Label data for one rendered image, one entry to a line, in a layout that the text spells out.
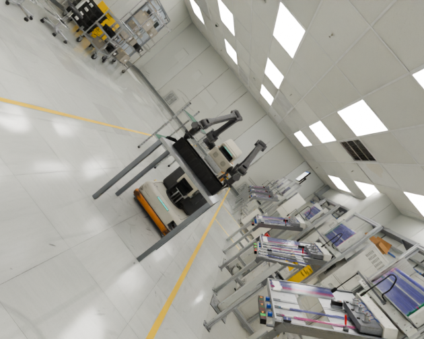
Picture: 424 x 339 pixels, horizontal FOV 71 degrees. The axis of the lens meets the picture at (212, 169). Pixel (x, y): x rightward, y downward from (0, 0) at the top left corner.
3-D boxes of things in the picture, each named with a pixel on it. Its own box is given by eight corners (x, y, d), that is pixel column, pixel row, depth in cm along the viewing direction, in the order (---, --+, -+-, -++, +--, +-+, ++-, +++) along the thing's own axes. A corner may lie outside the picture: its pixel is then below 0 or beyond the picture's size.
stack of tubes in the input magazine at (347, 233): (336, 247, 330) (356, 232, 327) (324, 235, 381) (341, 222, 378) (343, 255, 330) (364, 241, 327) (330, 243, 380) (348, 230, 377)
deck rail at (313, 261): (262, 256, 337) (262, 251, 336) (261, 255, 338) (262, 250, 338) (326, 266, 329) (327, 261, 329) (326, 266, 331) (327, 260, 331)
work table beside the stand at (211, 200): (116, 193, 302) (176, 142, 293) (157, 249, 293) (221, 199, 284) (91, 196, 257) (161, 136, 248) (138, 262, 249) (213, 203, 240)
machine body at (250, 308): (230, 310, 343) (273, 278, 336) (233, 284, 412) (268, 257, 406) (266, 356, 340) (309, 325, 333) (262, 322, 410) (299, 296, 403)
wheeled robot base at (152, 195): (152, 190, 388) (167, 177, 386) (182, 229, 381) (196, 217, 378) (130, 192, 322) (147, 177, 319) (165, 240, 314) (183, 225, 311)
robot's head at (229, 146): (224, 144, 327) (231, 137, 316) (236, 159, 325) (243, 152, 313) (216, 149, 318) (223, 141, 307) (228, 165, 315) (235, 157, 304)
